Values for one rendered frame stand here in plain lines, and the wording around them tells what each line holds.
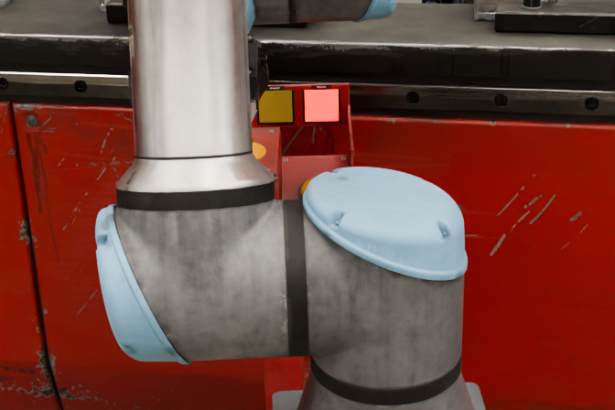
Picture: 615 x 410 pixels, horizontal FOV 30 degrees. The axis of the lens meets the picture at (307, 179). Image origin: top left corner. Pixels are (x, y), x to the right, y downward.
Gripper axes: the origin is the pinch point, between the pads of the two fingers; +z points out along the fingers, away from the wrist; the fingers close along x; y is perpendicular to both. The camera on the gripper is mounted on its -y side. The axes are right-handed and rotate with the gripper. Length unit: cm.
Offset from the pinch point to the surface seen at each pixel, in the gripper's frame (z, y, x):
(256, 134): 5.4, -3.6, 2.2
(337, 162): 8.3, -0.8, 12.8
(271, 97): 2.1, -7.3, 4.2
